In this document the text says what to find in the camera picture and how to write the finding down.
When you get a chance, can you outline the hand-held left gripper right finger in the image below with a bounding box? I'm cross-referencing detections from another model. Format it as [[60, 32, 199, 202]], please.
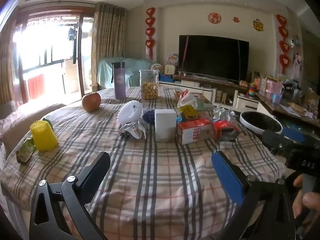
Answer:
[[211, 151, 297, 240]]

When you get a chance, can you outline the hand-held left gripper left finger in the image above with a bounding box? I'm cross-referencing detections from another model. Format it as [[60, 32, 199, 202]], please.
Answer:
[[29, 151, 111, 240]]

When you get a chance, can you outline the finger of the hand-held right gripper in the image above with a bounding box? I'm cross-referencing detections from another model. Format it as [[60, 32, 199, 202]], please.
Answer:
[[281, 128, 307, 143], [262, 129, 295, 155]]

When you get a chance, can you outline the white round bowl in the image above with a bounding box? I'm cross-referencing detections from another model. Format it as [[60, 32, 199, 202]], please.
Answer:
[[239, 111, 283, 137]]

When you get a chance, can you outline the red wrapper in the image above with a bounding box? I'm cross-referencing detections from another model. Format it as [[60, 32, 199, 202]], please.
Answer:
[[213, 120, 239, 142]]

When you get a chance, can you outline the red cardboard box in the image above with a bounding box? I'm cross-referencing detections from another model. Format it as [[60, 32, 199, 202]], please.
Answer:
[[176, 119, 215, 146]]

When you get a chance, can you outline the silver foil wrapper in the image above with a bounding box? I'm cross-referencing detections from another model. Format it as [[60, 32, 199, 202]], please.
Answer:
[[118, 121, 147, 140]]

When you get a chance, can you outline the white spiky brush ball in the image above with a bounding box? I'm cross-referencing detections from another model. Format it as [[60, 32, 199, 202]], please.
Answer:
[[117, 100, 143, 126]]

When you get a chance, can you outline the yellow wrapper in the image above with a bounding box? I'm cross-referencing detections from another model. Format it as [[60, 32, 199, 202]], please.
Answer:
[[179, 104, 200, 119]]

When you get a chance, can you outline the dark blue wrapper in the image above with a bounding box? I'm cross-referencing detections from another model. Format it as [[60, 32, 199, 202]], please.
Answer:
[[142, 109, 156, 125]]

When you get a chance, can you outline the white box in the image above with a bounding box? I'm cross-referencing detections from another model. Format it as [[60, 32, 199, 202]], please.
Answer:
[[154, 109, 177, 142]]

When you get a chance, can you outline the white red plastic bag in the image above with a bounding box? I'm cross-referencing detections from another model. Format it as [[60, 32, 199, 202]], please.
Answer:
[[177, 90, 200, 110]]

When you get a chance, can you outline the person's right hand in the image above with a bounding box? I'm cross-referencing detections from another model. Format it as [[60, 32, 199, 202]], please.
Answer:
[[292, 174, 320, 220]]

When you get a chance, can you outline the cluttered coffee table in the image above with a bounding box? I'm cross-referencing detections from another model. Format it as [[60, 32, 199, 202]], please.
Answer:
[[255, 75, 320, 130]]

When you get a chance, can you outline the plaid tablecloth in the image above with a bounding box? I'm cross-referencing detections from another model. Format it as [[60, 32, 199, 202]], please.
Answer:
[[0, 86, 287, 240]]

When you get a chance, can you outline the pink toy box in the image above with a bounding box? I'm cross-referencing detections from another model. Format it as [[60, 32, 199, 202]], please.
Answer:
[[265, 78, 283, 95]]

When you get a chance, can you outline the yellow spiky cup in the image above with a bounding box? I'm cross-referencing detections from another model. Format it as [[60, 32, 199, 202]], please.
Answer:
[[30, 121, 58, 151]]

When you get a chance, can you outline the red apple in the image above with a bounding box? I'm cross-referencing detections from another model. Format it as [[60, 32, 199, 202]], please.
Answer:
[[82, 92, 102, 113]]

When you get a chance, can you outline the green snack wrapper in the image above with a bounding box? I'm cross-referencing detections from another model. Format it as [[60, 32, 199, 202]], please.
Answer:
[[16, 137, 36, 164]]

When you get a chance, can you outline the colourful picture book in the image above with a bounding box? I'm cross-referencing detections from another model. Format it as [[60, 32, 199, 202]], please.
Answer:
[[174, 90, 213, 105]]

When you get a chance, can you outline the purple water bottle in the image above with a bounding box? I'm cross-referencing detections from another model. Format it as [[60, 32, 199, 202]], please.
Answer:
[[111, 62, 127, 100]]

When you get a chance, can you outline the beige sofa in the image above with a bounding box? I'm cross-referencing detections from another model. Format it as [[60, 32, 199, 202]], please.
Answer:
[[0, 100, 67, 155]]

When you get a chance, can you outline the red heart garland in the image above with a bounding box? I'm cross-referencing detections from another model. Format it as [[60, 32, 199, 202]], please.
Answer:
[[146, 7, 156, 60], [276, 14, 291, 74]]

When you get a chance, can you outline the clear snack jar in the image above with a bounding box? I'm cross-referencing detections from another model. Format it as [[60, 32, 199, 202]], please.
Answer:
[[139, 69, 160, 101]]

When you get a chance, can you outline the teal furniture cover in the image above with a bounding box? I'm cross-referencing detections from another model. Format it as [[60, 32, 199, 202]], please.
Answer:
[[97, 58, 151, 89]]

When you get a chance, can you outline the red hanging cloth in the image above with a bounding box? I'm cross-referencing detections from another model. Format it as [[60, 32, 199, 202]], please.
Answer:
[[27, 74, 45, 99]]

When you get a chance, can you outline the black flat television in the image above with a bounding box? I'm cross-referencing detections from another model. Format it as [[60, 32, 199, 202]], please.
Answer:
[[178, 35, 250, 83]]

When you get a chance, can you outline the beige curtain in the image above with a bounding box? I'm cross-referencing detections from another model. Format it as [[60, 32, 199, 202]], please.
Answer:
[[91, 2, 127, 93]]

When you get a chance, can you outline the round red wall decal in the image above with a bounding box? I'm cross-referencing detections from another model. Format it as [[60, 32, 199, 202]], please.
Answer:
[[208, 12, 222, 25]]

